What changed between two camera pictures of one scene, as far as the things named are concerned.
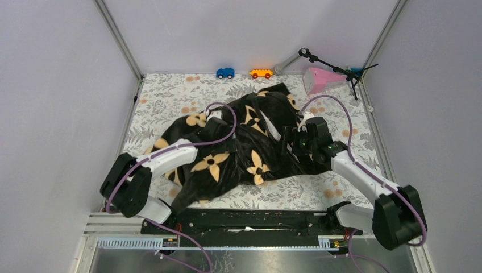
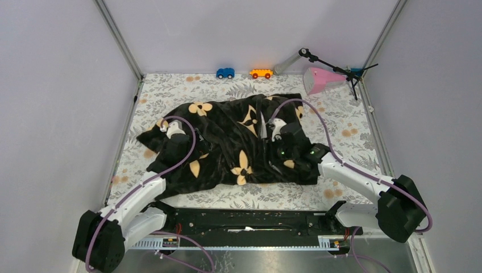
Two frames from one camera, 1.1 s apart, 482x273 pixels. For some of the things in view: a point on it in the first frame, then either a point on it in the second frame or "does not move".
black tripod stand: x=354 y=78 does not move
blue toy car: x=226 y=72 does not move
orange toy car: x=256 y=73 does not move
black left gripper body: x=221 y=137 -> x=188 y=145
